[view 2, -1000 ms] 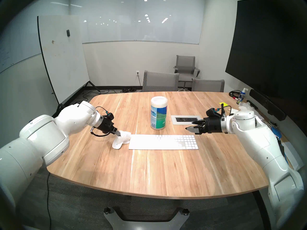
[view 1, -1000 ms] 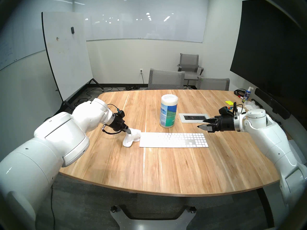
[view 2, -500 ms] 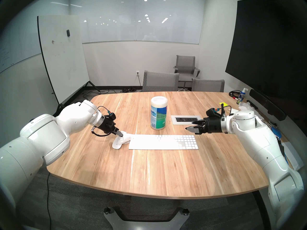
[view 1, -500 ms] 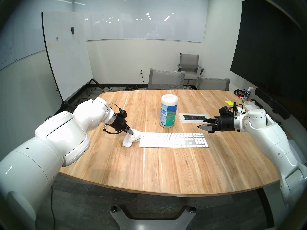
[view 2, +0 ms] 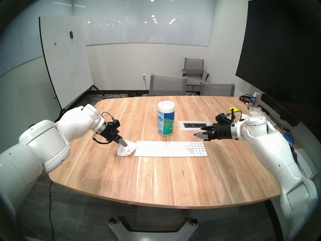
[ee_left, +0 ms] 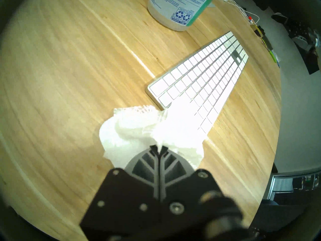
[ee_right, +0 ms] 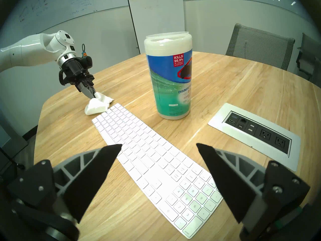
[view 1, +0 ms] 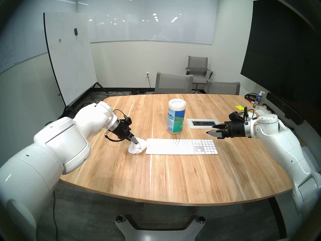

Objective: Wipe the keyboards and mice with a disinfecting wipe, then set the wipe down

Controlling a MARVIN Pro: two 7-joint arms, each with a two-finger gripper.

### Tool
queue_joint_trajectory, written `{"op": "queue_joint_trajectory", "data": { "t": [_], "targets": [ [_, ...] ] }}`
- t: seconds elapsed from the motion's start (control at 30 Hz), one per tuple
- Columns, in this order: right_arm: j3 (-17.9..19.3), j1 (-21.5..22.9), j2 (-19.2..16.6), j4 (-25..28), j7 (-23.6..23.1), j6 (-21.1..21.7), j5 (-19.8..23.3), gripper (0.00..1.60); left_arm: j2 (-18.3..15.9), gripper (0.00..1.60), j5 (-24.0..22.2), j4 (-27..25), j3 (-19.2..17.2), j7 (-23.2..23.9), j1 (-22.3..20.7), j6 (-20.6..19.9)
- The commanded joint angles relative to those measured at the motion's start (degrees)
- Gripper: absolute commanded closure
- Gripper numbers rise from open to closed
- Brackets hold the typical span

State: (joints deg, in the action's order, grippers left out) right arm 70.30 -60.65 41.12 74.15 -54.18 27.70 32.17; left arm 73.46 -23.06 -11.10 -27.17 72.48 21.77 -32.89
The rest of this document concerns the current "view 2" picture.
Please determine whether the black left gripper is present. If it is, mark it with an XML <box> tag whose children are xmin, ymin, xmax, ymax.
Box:
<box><xmin>96</xmin><ymin>122</ymin><xmax>129</xmax><ymax>146</ymax></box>

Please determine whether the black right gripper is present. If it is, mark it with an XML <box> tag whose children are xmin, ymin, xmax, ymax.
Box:
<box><xmin>193</xmin><ymin>123</ymin><xmax>238</xmax><ymax>142</ymax></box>

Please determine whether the white disinfecting wipe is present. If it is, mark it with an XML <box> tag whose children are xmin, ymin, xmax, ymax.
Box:
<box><xmin>117</xmin><ymin>139</ymin><xmax>138</xmax><ymax>157</ymax></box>

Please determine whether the disinfecting wipes canister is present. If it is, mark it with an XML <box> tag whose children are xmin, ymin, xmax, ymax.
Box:
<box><xmin>157</xmin><ymin>101</ymin><xmax>176</xmax><ymax>137</ymax></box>

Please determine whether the silver table power outlet box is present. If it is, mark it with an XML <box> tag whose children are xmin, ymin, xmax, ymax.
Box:
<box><xmin>179</xmin><ymin>121</ymin><xmax>214</xmax><ymax>131</ymax></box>

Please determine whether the white slim keyboard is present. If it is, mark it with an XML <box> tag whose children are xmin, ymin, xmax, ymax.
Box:
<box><xmin>134</xmin><ymin>141</ymin><xmax>208</xmax><ymax>157</ymax></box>

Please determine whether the grey mesh office chair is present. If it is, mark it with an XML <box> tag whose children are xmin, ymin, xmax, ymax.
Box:
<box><xmin>201</xmin><ymin>83</ymin><xmax>235</xmax><ymax>97</ymax></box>
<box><xmin>149</xmin><ymin>74</ymin><xmax>188</xmax><ymax>96</ymax></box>

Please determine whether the whiteboard cleaner spray bottle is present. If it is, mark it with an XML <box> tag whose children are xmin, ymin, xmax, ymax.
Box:
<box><xmin>247</xmin><ymin>92</ymin><xmax>260</xmax><ymax>110</ymax></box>

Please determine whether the crumpled white tissue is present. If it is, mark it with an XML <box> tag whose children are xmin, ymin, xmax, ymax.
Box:
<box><xmin>249</xmin><ymin>107</ymin><xmax>271</xmax><ymax>117</ymax></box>

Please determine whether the grey office chair with armrests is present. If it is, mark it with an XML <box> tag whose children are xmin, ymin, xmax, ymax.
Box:
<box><xmin>182</xmin><ymin>58</ymin><xmax>210</xmax><ymax>94</ymax></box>

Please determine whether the black video conference bar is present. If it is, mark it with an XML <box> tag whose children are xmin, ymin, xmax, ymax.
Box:
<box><xmin>261</xmin><ymin>93</ymin><xmax>300</xmax><ymax>127</ymax></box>

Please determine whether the mobile whiteboard on stand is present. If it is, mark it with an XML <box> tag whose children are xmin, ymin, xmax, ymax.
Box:
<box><xmin>39</xmin><ymin>16</ymin><xmax>106</xmax><ymax>113</ymax></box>

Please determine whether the black table leg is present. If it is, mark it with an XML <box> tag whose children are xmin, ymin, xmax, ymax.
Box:
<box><xmin>263</xmin><ymin>200</ymin><xmax>284</xmax><ymax>239</ymax></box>

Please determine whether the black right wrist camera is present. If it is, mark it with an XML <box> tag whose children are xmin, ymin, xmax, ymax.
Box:
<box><xmin>215</xmin><ymin>113</ymin><xmax>231</xmax><ymax>124</ymax></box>

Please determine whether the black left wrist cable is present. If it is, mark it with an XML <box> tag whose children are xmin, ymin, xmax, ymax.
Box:
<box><xmin>92</xmin><ymin>133</ymin><xmax>113</xmax><ymax>145</ymax></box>

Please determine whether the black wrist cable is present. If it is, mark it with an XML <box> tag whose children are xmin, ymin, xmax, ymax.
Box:
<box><xmin>92</xmin><ymin>133</ymin><xmax>113</xmax><ymax>145</ymax></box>
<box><xmin>230</xmin><ymin>110</ymin><xmax>243</xmax><ymax>123</ymax></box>

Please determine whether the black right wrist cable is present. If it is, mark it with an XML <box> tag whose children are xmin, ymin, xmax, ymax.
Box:
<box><xmin>230</xmin><ymin>110</ymin><xmax>243</xmax><ymax>123</ymax></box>

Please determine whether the black hanging robot cable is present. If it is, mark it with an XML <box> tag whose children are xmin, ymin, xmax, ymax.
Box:
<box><xmin>49</xmin><ymin>180</ymin><xmax>54</xmax><ymax>241</ymax></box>

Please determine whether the large black wall screen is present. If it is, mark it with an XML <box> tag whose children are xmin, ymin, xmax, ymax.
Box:
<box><xmin>235</xmin><ymin>0</ymin><xmax>321</xmax><ymax>111</ymax></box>

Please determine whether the glass wall board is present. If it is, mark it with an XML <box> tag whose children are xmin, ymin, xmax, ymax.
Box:
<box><xmin>73</xmin><ymin>0</ymin><xmax>210</xmax><ymax>47</ymax></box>
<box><xmin>0</xmin><ymin>22</ymin><xmax>43</xmax><ymax>77</ymax></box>

